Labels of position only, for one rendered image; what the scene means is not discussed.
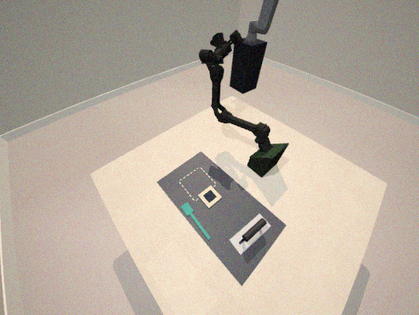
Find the cream square tile with dark centre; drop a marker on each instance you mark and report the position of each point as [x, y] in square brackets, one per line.
[209, 196]

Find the teal small trowel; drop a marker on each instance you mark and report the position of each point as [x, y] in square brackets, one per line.
[188, 211]

